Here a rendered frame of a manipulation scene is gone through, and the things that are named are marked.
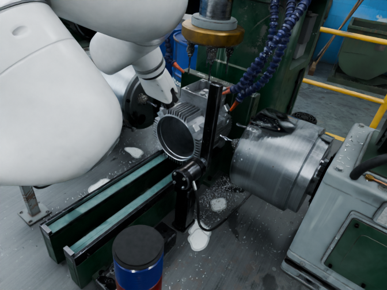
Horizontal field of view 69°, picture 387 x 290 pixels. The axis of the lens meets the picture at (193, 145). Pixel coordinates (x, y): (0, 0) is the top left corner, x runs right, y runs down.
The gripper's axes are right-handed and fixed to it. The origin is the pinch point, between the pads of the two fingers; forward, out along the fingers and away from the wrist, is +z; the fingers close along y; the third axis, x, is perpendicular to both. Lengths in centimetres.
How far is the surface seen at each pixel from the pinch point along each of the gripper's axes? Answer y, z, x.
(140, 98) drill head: -13.8, 3.5, -0.6
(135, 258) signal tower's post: 37, -34, -36
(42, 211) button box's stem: -16, 6, -48
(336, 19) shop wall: -61, 287, 426
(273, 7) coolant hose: 21.2, -19.4, 27.4
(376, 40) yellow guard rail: 32, 118, 190
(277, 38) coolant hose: 28.6, -21.8, 14.8
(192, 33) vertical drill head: 5.2, -18.0, 13.0
